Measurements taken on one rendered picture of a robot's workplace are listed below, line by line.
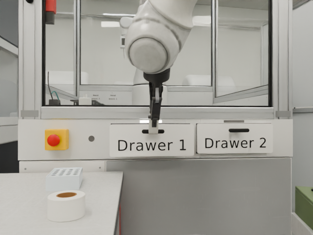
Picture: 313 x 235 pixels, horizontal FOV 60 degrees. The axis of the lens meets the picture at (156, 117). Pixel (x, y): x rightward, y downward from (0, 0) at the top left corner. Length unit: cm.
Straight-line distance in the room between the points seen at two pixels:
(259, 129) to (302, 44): 194
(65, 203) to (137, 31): 34
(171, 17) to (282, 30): 74
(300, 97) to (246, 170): 187
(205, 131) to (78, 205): 60
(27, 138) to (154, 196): 50
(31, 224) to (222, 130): 71
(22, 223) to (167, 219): 62
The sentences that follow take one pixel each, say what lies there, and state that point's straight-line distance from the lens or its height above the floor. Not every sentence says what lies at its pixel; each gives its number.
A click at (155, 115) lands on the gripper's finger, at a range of 79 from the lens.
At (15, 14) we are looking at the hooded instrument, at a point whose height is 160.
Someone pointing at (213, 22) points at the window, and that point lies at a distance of 112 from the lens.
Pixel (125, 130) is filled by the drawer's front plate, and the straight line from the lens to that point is 92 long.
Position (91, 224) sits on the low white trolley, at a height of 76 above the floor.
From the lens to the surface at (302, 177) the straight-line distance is 292.
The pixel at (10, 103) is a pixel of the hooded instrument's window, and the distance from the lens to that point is 191.
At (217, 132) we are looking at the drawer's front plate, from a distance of 103.
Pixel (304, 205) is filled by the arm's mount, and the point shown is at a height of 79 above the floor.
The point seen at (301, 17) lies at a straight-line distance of 303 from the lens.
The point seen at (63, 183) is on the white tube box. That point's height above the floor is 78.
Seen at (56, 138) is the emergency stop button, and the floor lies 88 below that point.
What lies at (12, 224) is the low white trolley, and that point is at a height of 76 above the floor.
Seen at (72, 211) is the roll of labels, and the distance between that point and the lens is 55.
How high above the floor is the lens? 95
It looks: level
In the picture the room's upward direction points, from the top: straight up
